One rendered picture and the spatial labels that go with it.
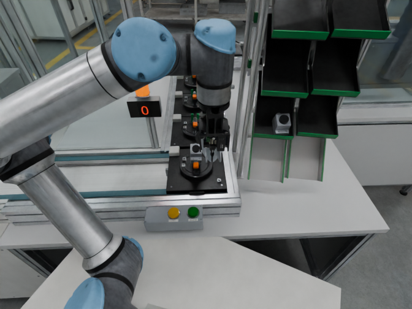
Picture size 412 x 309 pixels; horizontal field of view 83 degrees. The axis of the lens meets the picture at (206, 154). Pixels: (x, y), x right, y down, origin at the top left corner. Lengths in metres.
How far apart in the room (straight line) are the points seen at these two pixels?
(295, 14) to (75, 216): 0.74
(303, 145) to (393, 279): 1.40
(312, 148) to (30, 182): 0.91
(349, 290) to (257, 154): 1.30
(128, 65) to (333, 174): 1.11
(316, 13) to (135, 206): 0.82
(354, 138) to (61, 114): 1.72
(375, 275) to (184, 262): 1.52
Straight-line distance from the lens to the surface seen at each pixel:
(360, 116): 1.76
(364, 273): 2.11
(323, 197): 1.16
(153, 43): 0.32
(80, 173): 1.19
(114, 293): 0.65
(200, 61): 0.46
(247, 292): 0.89
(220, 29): 0.45
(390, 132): 1.97
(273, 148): 0.96
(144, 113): 0.95
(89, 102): 0.38
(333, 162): 1.34
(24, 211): 1.11
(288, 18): 0.73
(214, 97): 0.49
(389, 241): 2.34
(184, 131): 1.15
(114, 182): 1.09
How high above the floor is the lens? 1.71
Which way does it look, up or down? 44 degrees down
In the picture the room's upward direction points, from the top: straight up
